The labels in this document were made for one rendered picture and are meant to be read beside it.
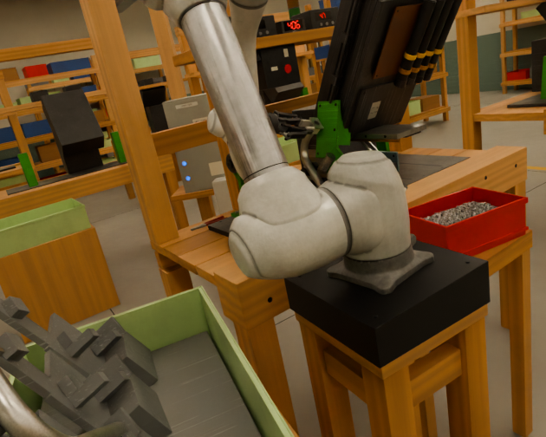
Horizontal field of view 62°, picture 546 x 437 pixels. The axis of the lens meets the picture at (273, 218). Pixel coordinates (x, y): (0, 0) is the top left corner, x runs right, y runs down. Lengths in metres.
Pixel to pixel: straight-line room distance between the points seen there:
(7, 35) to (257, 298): 10.55
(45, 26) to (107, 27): 9.90
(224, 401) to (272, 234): 0.33
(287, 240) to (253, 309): 0.47
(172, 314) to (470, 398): 0.73
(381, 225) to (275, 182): 0.24
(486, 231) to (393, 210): 0.55
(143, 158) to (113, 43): 0.39
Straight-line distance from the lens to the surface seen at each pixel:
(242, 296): 1.25
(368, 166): 0.93
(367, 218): 0.92
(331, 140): 1.70
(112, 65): 1.69
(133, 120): 1.69
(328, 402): 1.26
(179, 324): 1.14
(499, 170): 2.10
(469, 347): 1.14
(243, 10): 1.20
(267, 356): 1.38
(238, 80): 0.95
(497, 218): 1.48
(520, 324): 1.74
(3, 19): 11.54
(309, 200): 0.88
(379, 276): 1.00
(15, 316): 0.93
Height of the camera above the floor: 1.42
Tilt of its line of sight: 18 degrees down
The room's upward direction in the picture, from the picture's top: 11 degrees counter-clockwise
